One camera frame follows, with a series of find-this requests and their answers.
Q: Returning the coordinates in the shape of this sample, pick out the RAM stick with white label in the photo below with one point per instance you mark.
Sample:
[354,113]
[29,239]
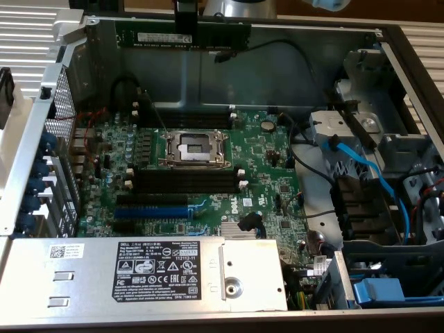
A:
[222,34]

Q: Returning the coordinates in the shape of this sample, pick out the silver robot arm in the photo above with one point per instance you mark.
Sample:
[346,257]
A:
[243,10]

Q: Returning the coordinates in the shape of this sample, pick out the blue card retention latch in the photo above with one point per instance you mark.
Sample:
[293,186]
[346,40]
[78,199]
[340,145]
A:
[41,170]

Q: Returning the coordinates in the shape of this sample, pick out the RAM slot black latches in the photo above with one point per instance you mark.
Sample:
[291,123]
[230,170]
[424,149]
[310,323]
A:
[194,126]
[194,114]
[187,172]
[187,184]

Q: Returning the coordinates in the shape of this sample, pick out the silver finned heatsink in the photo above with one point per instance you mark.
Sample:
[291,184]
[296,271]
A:
[239,230]

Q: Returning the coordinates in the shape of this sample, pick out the silver power supply unit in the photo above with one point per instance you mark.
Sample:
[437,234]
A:
[86,288]

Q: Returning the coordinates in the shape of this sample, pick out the thin socket locking lever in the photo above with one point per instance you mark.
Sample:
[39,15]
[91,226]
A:
[155,111]

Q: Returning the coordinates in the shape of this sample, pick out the aluminium corner block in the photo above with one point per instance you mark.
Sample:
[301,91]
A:
[67,22]

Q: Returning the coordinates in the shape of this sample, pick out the silver disk bay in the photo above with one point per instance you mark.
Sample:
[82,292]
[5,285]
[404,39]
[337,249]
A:
[364,76]

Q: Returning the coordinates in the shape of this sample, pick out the open grey PC case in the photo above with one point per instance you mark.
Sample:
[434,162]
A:
[277,79]

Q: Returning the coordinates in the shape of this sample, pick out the blue expansion slot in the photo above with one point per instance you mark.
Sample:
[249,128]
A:
[152,212]

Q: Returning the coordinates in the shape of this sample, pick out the CPU socket metal frame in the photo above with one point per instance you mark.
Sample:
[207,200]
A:
[194,147]

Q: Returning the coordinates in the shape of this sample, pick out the silver USB port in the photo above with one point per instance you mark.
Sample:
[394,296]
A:
[79,169]
[79,160]

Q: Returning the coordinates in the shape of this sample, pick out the short black expansion slot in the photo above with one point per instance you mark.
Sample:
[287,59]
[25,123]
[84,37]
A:
[123,227]

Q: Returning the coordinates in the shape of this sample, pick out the blue plastic tab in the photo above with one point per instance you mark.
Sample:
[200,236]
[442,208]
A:
[378,291]

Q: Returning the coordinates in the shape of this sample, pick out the round coin battery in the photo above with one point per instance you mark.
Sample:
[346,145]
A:
[267,125]

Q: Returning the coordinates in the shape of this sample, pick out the grey metal bracket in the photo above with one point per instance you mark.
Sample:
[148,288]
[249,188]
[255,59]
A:
[333,125]

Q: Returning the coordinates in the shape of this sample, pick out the green motherboard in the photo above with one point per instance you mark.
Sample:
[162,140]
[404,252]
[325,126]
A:
[263,166]

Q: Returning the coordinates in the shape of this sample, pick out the tall silver port block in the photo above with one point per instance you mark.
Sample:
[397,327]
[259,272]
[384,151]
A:
[79,149]
[79,135]

